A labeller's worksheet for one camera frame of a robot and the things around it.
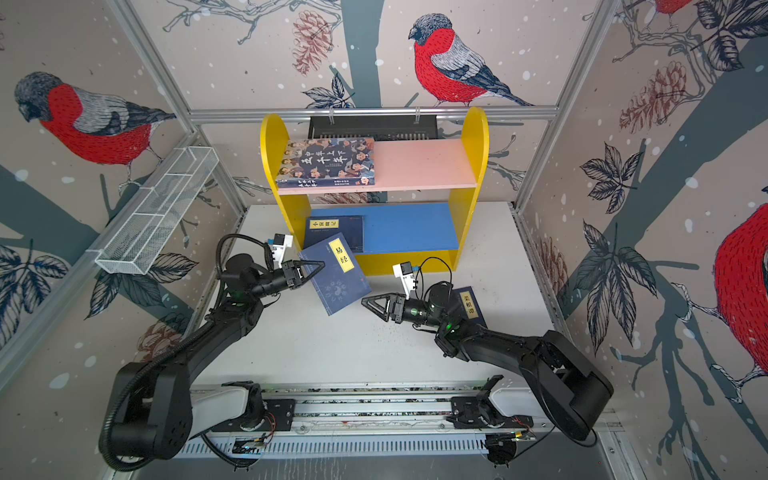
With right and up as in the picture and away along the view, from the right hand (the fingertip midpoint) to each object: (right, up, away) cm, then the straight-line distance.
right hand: (365, 308), depth 72 cm
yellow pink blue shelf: (+18, +29, +54) cm, 64 cm away
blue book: (-16, +20, +21) cm, 33 cm away
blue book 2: (-7, +6, +5) cm, 10 cm away
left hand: (-12, +9, +3) cm, 15 cm away
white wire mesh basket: (-57, +25, +7) cm, 62 cm away
